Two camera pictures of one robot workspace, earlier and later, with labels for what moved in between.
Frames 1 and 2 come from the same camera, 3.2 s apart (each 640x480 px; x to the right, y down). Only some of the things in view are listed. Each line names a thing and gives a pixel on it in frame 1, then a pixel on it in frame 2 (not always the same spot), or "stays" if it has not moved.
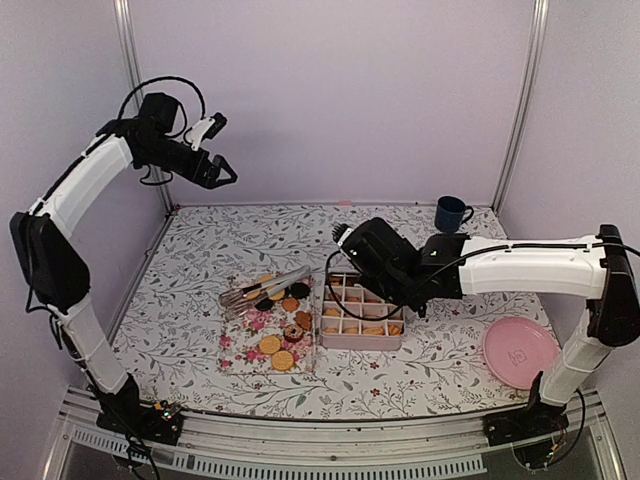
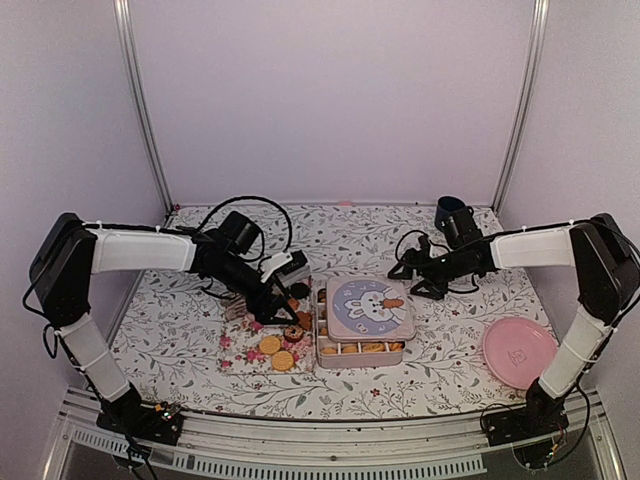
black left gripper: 197,173 -> 256,306
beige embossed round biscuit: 282,360 stays
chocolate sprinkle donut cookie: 293,333 stays
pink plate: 519,349 stays
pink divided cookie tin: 355,317 -> 333,354
